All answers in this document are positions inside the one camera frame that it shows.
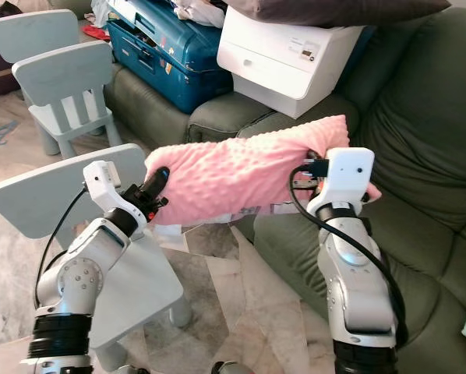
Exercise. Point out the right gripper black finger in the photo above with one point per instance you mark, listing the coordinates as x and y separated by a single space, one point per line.
310 156

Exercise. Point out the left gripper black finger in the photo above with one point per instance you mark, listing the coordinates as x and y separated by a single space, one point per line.
157 185

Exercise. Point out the pink dotted pillow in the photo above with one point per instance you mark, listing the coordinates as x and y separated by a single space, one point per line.
233 171

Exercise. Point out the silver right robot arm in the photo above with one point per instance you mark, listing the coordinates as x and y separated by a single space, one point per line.
354 296

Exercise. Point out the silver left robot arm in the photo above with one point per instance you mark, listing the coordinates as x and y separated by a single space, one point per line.
77 288

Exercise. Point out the green leather small sofa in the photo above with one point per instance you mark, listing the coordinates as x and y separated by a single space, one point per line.
155 121

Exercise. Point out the green leather three-seat sofa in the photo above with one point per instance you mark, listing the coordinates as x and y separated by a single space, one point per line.
420 117

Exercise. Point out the light blue children's chair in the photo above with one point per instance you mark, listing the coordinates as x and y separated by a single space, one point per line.
30 33
65 74
54 195

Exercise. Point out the white box appliance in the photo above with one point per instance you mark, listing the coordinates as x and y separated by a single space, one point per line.
280 62

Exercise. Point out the blue hard-shell suitcase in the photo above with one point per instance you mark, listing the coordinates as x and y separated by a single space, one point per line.
171 66

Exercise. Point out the dark brown cushion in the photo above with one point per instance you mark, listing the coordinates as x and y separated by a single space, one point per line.
334 9

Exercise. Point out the small red item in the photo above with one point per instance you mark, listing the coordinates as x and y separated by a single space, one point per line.
94 33

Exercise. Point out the pale pink white cloth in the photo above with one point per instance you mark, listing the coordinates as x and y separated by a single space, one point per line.
200 12

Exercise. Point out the robot right leg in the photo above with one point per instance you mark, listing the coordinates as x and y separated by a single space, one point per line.
233 368

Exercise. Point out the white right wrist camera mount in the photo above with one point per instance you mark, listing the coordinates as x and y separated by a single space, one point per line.
346 175

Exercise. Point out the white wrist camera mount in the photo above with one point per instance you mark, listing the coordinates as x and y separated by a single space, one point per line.
103 183
346 175

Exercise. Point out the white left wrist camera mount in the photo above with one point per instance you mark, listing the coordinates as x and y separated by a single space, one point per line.
103 183

